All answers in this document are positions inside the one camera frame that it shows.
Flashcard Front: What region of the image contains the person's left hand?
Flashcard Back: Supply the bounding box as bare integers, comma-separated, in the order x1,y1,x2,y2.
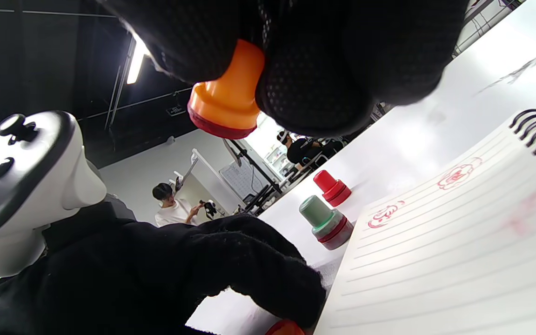
0,200,327,335

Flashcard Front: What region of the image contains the person's right hand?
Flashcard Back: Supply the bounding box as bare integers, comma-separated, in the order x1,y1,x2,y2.
98,0,471,137

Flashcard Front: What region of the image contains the orange reward stamp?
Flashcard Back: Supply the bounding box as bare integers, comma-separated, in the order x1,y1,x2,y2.
188,39,267,140

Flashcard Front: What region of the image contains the red reward stamp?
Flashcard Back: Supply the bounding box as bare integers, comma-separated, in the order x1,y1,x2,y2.
313,170,352,208

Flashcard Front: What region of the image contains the orange round stamp cap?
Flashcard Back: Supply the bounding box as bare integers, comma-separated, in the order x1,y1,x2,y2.
264,319,306,335

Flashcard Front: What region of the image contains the green reward stamp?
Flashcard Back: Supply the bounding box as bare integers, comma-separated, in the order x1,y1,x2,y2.
299,195,355,251

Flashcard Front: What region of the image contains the white lined spiral notebook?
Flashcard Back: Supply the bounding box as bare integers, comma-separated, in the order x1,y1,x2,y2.
315,108,536,335

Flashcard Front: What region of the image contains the grey handheld controller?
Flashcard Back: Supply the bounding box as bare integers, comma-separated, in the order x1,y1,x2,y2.
0,110,108,278

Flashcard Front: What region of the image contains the ceiling light strip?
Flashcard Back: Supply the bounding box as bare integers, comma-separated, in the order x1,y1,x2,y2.
126,35,150,85

